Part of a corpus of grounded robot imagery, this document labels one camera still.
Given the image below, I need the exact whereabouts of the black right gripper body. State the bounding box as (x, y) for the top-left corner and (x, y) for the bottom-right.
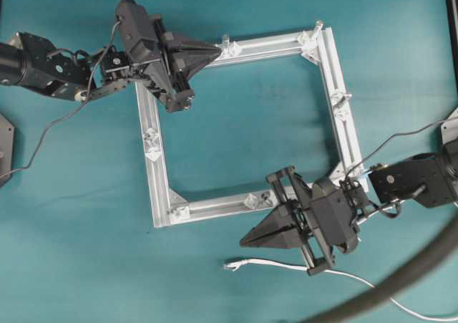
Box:
(266, 166), (334, 275)

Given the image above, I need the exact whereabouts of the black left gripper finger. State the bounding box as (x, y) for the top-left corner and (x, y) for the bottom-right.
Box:
(163, 32), (222, 55)
(171, 50), (221, 80)

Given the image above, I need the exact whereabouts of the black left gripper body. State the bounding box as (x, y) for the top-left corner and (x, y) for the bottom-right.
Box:
(136, 18), (194, 112)

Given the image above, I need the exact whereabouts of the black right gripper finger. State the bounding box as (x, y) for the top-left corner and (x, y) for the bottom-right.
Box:
(248, 205), (303, 239)
(240, 230), (303, 249)

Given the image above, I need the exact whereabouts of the white ethernet cable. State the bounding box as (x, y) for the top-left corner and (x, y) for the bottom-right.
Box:
(222, 258), (458, 321)

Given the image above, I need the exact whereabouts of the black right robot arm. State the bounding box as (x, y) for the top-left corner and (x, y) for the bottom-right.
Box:
(240, 152), (457, 275)

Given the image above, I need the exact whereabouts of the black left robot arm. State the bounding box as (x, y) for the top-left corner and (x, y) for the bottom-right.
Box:
(1, 15), (222, 112)

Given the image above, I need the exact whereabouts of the metal pin top middle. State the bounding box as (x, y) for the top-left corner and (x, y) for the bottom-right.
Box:
(221, 34), (230, 54)

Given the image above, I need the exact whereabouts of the metal pin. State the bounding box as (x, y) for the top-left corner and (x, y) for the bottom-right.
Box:
(221, 34), (230, 54)
(331, 92), (352, 107)
(311, 20), (323, 42)

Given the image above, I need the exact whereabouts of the metal pin right middle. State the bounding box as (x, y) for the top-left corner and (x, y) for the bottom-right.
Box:
(331, 92), (352, 107)

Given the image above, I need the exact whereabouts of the metal pin top right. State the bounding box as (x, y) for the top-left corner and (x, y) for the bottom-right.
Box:
(311, 20), (323, 42)

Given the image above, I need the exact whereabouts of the black right camera housing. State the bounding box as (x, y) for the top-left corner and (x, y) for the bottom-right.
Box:
(310, 178), (359, 254)

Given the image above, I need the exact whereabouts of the black camera housing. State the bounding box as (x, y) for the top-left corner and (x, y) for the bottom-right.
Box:
(115, 0), (161, 63)
(310, 178), (359, 254)

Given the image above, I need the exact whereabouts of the black left camera housing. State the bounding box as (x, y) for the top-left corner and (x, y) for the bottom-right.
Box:
(115, 0), (161, 63)

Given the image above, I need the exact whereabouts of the thin black left cable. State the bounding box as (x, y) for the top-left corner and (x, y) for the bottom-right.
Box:
(0, 21), (125, 180)

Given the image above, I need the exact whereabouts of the square aluminium extrusion frame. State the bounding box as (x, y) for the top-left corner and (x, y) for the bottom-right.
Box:
(136, 26), (362, 228)

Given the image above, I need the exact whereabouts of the thick black hose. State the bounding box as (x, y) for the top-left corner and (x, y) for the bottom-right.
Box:
(301, 215), (458, 323)

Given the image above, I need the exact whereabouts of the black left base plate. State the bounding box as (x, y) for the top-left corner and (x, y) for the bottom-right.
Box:
(0, 115), (15, 187)

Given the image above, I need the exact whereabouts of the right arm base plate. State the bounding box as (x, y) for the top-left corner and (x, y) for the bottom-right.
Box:
(441, 108), (458, 145)

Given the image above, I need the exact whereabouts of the black vertical frame post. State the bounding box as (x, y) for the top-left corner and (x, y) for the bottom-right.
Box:
(445, 0), (457, 52)

